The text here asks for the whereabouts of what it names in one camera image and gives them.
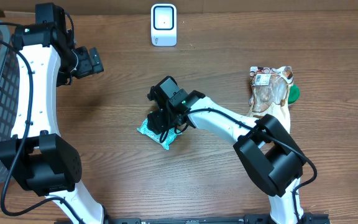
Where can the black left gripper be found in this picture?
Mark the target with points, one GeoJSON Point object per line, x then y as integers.
{"type": "Point", "coordinates": [89, 68]}

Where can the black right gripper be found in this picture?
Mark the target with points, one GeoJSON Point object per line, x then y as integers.
{"type": "Point", "coordinates": [160, 122]}

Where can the mint wet wipes pack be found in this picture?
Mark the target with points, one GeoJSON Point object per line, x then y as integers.
{"type": "Point", "coordinates": [165, 142]}

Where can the brown paper bread bag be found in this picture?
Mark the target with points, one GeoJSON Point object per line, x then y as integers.
{"type": "Point", "coordinates": [270, 92]}

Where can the green lid jar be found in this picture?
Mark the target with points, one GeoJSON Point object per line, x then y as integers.
{"type": "Point", "coordinates": [294, 94]}

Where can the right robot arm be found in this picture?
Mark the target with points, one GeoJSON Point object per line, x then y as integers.
{"type": "Point", "coordinates": [270, 156]}

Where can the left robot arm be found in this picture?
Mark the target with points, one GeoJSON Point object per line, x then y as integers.
{"type": "Point", "coordinates": [36, 155]}

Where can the white barcode scanner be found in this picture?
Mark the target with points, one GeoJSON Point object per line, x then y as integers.
{"type": "Point", "coordinates": [163, 25]}

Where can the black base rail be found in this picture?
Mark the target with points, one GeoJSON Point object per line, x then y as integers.
{"type": "Point", "coordinates": [246, 219]}

